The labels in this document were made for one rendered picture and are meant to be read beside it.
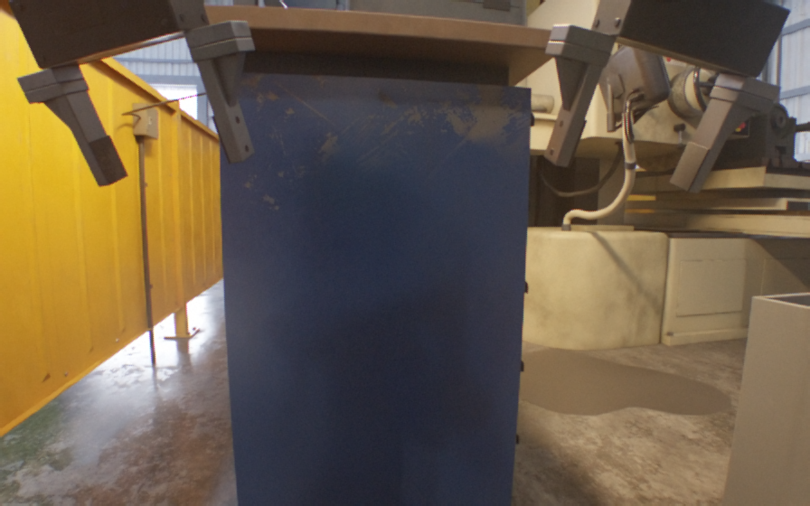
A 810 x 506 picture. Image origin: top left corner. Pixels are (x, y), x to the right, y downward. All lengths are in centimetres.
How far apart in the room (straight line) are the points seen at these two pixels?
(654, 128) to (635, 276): 74
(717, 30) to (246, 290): 59
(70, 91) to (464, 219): 48
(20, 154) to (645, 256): 248
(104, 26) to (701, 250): 257
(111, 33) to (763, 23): 48
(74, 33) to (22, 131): 104
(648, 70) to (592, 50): 124
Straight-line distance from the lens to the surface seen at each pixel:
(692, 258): 257
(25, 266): 141
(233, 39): 34
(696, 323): 269
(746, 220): 287
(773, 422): 88
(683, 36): 37
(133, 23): 37
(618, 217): 302
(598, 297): 219
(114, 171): 44
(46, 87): 44
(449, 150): 61
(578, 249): 212
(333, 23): 58
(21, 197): 140
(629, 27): 35
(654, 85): 158
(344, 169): 59
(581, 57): 34
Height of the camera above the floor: 69
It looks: 6 degrees down
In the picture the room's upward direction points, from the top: 1 degrees clockwise
